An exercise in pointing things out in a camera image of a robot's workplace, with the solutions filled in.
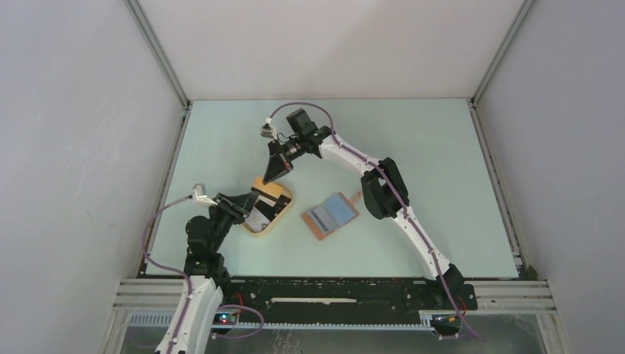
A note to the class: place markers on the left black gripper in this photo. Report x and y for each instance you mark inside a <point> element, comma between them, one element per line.
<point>238,206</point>

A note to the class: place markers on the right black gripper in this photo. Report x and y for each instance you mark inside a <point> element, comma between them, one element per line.
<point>278,165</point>

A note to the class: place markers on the tan credit card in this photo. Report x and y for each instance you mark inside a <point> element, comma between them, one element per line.
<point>268,193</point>

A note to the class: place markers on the yellow oval tray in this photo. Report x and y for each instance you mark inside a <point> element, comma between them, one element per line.
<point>287,192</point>

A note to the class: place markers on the white VIP credit card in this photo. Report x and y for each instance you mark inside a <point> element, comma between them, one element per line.
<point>256,221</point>

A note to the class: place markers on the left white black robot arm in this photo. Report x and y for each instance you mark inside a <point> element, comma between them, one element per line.
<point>206,279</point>

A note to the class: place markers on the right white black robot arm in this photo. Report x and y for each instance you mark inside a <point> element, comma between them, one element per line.
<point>384,191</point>

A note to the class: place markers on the black VIP credit card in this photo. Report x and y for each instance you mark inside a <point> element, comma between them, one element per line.
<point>275,210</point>

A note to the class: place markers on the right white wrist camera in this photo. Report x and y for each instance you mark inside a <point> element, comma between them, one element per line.
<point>268,130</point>

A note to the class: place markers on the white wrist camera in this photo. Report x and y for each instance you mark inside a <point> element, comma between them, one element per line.
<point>268,130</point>
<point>200,197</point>

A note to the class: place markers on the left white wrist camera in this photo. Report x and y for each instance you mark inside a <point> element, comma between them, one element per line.
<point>200,197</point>

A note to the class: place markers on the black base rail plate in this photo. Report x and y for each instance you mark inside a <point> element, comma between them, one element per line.
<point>342,300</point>

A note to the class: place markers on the aluminium frame rail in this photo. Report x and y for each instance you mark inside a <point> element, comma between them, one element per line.
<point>494,297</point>

